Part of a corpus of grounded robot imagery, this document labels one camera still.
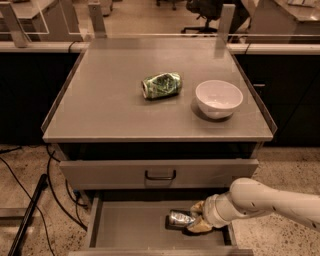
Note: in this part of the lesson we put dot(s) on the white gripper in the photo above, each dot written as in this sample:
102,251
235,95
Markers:
210,209

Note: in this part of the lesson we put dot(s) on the silver blue redbull can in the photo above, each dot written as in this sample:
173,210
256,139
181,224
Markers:
180,218

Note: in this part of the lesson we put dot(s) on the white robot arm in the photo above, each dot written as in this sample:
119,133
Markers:
248,198

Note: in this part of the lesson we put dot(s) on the grey open middle drawer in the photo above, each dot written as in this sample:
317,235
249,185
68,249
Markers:
136,223

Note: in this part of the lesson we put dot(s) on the grey top drawer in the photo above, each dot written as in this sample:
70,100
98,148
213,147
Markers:
129,174

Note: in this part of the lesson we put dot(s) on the grey metal drawer cabinet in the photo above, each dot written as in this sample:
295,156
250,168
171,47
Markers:
101,114

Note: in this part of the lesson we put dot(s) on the crushed green soda can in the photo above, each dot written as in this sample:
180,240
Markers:
161,85

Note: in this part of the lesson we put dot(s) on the white ceramic bowl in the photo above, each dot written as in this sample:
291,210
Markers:
218,99

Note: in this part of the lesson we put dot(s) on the black bar on floor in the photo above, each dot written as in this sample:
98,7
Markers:
15,249

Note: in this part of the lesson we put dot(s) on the black office chair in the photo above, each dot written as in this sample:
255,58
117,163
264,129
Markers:
212,9

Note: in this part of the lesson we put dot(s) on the grey background desk right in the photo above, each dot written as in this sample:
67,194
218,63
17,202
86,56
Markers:
285,22

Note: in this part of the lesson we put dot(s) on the grey background desk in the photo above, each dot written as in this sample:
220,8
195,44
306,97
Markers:
285,22
47,20

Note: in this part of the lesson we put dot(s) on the grey background desk left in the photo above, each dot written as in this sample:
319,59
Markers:
47,20

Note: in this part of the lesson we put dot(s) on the clear acrylic barrier panel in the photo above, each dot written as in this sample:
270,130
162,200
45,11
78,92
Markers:
129,18

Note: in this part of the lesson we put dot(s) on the black drawer handle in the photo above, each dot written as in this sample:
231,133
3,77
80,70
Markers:
149,176

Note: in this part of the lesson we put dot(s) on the grey metal post right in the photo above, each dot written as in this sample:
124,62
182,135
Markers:
225,21

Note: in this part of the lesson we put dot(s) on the grey metal post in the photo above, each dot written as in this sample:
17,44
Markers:
16,30
95,13
225,21

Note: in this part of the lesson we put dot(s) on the grey metal post far left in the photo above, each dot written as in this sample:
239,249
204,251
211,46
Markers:
16,30

